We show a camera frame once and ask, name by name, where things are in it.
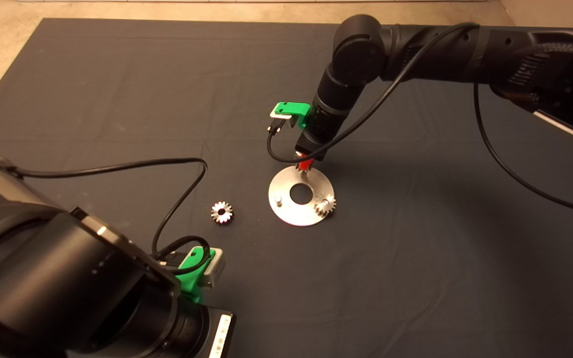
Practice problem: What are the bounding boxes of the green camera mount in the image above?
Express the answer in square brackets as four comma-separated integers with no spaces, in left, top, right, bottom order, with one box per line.
[176,246,216,304]
[273,102,312,130]

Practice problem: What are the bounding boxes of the green left camera mount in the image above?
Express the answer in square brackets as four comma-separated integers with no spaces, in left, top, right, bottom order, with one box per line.
[176,246,216,304]

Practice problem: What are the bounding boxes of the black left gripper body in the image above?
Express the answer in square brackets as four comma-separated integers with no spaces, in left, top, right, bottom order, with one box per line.
[165,298,236,358]

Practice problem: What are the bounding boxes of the dark grey table cloth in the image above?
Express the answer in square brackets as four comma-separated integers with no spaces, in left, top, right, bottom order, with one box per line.
[0,19,573,358]

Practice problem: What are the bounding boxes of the green right camera mount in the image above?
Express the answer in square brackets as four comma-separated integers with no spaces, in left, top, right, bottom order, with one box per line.
[273,102,312,130]

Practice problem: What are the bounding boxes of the black left camera cable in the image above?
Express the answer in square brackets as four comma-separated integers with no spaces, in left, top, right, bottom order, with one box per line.
[0,158,211,277]

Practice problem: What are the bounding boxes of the black camera cable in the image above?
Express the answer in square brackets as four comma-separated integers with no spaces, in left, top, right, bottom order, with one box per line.
[266,22,573,218]
[0,158,211,277]

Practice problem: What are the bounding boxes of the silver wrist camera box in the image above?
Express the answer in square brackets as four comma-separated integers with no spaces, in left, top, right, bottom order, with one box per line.
[199,247,227,289]
[269,110,295,128]

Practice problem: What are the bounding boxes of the round metal carrier plate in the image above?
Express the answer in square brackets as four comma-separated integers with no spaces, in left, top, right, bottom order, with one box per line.
[268,166,336,227]

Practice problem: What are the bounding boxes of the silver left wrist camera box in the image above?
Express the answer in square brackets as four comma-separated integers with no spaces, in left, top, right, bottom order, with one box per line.
[199,247,227,289]

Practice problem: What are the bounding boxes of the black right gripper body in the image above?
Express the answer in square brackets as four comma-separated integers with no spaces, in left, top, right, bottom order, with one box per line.
[294,105,348,162]

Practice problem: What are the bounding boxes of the black right camera cable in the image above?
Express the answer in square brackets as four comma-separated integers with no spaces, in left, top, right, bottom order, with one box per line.
[266,22,573,218]

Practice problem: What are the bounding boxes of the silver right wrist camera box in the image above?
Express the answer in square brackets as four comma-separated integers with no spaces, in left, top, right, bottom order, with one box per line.
[269,110,295,128]

